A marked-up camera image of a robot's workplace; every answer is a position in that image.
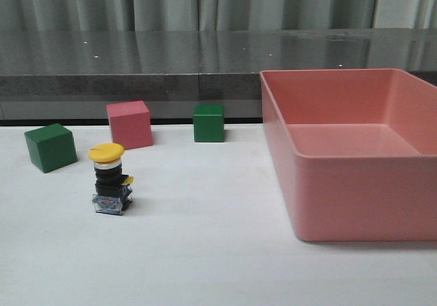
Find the yellow push button switch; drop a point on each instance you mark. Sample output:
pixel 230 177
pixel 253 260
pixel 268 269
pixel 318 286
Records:
pixel 112 186

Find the green cube block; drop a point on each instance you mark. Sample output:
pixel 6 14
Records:
pixel 208 121
pixel 51 147

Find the pink cube block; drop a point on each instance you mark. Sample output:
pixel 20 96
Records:
pixel 130 124

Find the pink plastic bin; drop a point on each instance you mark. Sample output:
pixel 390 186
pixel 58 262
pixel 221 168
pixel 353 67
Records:
pixel 354 151

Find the green cube block left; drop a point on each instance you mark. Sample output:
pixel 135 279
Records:
pixel 51 147

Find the grey stone counter ledge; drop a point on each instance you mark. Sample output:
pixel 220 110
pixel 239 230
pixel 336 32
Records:
pixel 71 76

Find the grey pleated curtain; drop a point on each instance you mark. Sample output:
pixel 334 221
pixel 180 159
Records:
pixel 214 15

